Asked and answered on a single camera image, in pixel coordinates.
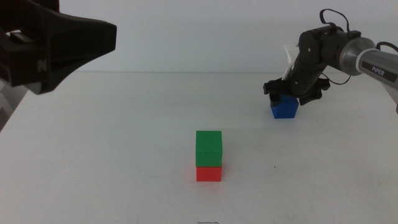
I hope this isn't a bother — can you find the red cube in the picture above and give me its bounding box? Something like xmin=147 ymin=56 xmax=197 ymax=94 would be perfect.
xmin=196 ymin=166 xmax=223 ymax=182

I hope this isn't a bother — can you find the green cube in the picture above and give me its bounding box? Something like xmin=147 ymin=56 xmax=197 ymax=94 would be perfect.
xmin=195 ymin=130 xmax=223 ymax=168

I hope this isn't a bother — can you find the thin black looped cable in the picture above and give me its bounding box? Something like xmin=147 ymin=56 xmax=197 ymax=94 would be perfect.
xmin=319 ymin=8 xmax=362 ymax=35

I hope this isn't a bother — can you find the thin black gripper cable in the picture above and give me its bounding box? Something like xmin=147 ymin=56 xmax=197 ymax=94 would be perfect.
xmin=321 ymin=72 xmax=353 ymax=86

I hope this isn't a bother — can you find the black braided camera cable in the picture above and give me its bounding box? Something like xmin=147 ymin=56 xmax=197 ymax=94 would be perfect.
xmin=375 ymin=40 xmax=398 ymax=54

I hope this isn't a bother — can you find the blue cube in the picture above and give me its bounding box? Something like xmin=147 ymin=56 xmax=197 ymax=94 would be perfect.
xmin=270 ymin=94 xmax=300 ymax=119

